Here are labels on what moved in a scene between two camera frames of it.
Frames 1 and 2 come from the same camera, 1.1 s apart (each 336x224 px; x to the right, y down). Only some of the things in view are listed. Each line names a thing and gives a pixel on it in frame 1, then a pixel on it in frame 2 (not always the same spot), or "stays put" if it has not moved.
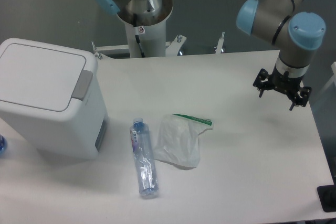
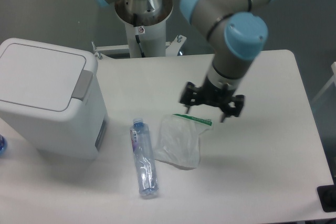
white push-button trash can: [51, 100] stays put
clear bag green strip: [177, 143] stays put
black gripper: [284, 82] -> [210, 93]
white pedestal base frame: [172, 48] stays put
